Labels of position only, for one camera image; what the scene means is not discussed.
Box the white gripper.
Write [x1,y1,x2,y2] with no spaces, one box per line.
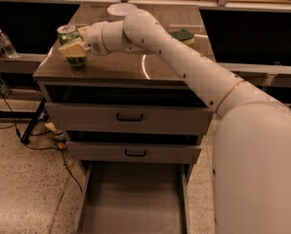
[59,21,108,58]

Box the green soda can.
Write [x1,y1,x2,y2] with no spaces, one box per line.
[57,24,86,68]

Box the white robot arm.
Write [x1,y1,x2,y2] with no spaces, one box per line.
[80,9,291,234]

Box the top grey drawer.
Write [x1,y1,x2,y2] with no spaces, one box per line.
[46,102,213,136]

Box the middle grey drawer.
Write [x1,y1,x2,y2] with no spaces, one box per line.
[66,141,201,164]

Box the bottom grey open drawer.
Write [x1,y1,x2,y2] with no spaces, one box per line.
[74,162,190,234]

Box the white ceramic bowl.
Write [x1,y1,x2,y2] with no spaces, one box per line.
[107,3,137,17]

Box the clear plastic water bottle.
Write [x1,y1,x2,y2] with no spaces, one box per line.
[0,29,18,58]

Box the black table leg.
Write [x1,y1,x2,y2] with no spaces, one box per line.
[21,98,46,144]

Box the yellow green sponge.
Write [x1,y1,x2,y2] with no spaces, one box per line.
[170,29,194,45]

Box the black floor cable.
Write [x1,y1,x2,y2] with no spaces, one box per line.
[0,85,84,193]

